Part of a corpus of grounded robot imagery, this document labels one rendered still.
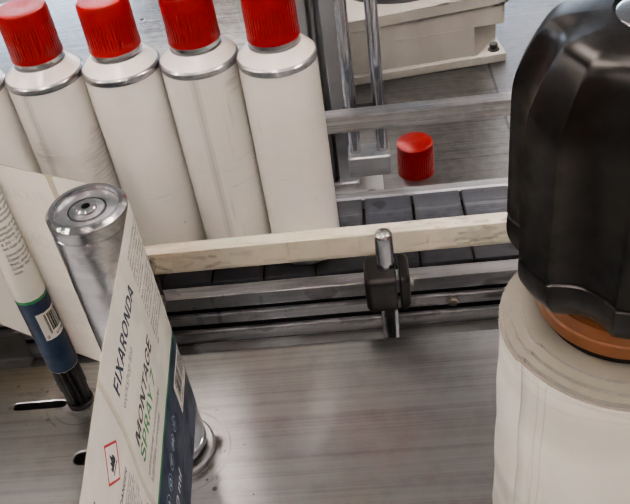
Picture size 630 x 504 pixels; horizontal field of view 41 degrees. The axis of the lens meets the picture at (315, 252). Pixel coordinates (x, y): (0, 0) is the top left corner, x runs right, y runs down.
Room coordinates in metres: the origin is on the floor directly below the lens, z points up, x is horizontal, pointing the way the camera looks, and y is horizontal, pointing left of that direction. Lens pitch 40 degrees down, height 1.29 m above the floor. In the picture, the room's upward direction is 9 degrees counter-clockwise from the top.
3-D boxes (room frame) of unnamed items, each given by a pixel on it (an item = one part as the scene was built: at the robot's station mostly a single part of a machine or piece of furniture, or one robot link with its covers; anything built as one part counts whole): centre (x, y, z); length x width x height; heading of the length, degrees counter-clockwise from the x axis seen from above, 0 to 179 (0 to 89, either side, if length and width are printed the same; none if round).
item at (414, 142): (0.63, -0.10, 0.85); 0.03 x 0.03 x 0.03
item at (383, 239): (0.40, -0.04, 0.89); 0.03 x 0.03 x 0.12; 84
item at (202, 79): (0.50, 0.05, 0.98); 0.05 x 0.05 x 0.20
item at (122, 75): (0.51, 0.11, 0.98); 0.05 x 0.05 x 0.20
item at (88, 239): (0.31, 0.10, 0.97); 0.05 x 0.05 x 0.19
